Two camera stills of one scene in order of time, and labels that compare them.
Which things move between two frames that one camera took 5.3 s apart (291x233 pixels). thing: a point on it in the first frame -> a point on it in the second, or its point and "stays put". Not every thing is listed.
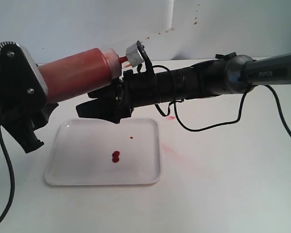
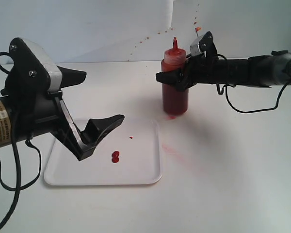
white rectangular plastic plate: x=97 y=152 stays put
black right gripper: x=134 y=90 -> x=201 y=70
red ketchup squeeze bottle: x=74 y=73 -> x=175 y=101
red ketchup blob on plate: x=115 y=156 stays put
